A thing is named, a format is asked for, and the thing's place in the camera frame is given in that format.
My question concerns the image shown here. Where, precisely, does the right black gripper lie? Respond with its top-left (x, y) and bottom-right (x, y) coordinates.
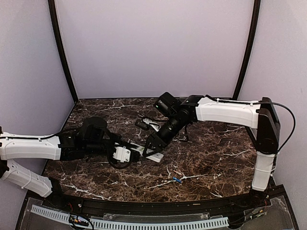
top-left (142, 113), bottom-right (188, 157)

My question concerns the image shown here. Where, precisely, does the white remote control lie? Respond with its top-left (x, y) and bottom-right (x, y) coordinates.
top-left (112, 143), bottom-right (164, 163)

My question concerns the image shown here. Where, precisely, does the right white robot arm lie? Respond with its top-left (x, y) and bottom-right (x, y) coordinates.
top-left (142, 92), bottom-right (283, 208)

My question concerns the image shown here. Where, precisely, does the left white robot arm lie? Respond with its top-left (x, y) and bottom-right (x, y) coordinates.
top-left (0, 117), bottom-right (130, 209)

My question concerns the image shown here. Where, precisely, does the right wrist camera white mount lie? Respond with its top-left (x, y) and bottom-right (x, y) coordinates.
top-left (135, 117), bottom-right (160, 132)

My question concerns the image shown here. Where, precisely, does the black front rail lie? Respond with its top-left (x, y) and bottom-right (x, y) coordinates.
top-left (45, 189), bottom-right (286, 216)

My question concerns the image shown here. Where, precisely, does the small circuit board with wires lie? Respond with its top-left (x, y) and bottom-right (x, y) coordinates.
top-left (68, 215), bottom-right (89, 227)

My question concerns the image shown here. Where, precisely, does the white slotted cable duct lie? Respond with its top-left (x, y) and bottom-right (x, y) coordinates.
top-left (31, 205), bottom-right (229, 230)

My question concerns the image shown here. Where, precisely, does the left black frame post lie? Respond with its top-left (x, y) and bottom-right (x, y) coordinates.
top-left (47, 0), bottom-right (79, 104)

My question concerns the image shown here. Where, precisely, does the black frame post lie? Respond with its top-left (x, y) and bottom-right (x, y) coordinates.
top-left (232, 0), bottom-right (261, 100)
top-left (47, 0), bottom-right (79, 104)

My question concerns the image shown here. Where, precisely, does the right black frame post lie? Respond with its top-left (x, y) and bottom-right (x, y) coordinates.
top-left (232, 0), bottom-right (261, 100)

